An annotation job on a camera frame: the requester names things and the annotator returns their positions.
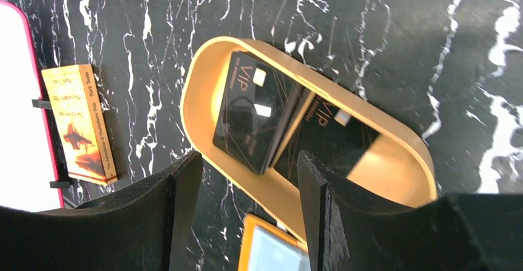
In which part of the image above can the black credit card left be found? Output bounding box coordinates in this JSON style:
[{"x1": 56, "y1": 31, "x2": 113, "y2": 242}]
[{"x1": 213, "y1": 51, "x2": 303, "y2": 175}]

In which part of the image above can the orange leather card holder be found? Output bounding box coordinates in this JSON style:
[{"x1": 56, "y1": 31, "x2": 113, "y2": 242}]
[{"x1": 238, "y1": 214, "x2": 311, "y2": 271}]

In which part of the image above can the orange paperback book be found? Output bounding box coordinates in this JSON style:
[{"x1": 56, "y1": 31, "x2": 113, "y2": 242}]
[{"x1": 41, "y1": 64, "x2": 118, "y2": 185}]

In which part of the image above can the tan oval tray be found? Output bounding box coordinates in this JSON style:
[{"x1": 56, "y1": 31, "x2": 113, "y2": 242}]
[{"x1": 181, "y1": 36, "x2": 437, "y2": 242}]

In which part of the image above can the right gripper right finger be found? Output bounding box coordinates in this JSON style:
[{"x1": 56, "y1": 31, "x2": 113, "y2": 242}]
[{"x1": 297, "y1": 151, "x2": 522, "y2": 270}]

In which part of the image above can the black credit card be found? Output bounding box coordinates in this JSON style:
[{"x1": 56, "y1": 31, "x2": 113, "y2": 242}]
[
  {"x1": 213, "y1": 51, "x2": 303, "y2": 175},
  {"x1": 273, "y1": 93, "x2": 379, "y2": 186}
]

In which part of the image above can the black credit card right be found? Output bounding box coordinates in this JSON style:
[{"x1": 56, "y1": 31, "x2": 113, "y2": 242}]
[{"x1": 273, "y1": 93, "x2": 379, "y2": 186}]

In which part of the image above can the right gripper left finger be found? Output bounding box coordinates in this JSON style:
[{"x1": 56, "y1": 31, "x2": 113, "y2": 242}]
[{"x1": 1, "y1": 151, "x2": 203, "y2": 270}]

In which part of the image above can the pink framed whiteboard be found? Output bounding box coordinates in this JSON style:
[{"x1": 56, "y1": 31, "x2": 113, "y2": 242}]
[{"x1": 1, "y1": 1, "x2": 64, "y2": 212}]

